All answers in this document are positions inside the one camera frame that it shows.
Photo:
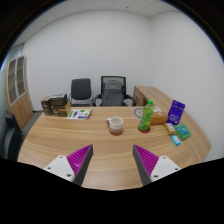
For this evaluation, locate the white and maroon mug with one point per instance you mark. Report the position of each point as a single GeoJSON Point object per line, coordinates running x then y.
{"type": "Point", "coordinates": [115, 125]}

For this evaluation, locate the black sofa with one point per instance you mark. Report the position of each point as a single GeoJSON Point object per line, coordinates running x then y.
{"type": "Point", "coordinates": [10, 140]}

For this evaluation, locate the grey mesh office chair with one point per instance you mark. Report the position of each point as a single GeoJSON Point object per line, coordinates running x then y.
{"type": "Point", "coordinates": [112, 91]}

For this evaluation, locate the black office chair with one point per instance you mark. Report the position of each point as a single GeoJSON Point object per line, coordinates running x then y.
{"type": "Point", "coordinates": [81, 88]}

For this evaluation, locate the tan labelled packet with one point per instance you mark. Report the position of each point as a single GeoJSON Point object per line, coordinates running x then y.
{"type": "Point", "coordinates": [170, 128]}

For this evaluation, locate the green packet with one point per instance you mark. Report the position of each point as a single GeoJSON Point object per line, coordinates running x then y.
{"type": "Point", "coordinates": [182, 131]}

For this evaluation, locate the wooden side desk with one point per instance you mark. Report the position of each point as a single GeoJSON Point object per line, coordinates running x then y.
{"type": "Point", "coordinates": [150, 93]}

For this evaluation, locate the white leaflet with green print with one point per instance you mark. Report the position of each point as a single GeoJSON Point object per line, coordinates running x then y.
{"type": "Point", "coordinates": [79, 114]}

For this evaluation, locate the brown flat carton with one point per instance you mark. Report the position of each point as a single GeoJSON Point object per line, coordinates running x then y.
{"type": "Point", "coordinates": [61, 111]}

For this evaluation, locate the purple standing pouch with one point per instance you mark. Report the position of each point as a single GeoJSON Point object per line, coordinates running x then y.
{"type": "Point", "coordinates": [176, 112]}

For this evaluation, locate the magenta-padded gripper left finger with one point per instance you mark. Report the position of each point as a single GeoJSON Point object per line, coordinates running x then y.
{"type": "Point", "coordinates": [78, 160]}

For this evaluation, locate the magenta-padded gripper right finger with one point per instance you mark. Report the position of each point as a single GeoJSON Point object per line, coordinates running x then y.
{"type": "Point", "coordinates": [146, 160]}

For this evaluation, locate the green drink bottle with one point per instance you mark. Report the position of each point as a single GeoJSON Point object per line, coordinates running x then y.
{"type": "Point", "coordinates": [146, 116]}

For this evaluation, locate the flat round red coaster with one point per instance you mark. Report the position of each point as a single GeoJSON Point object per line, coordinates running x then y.
{"type": "Point", "coordinates": [146, 131]}

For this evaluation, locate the wooden shelf cabinet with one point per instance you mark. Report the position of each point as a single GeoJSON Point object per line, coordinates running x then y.
{"type": "Point", "coordinates": [18, 96]}

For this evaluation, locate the small blue packet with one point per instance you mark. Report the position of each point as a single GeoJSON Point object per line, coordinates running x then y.
{"type": "Point", "coordinates": [176, 140]}

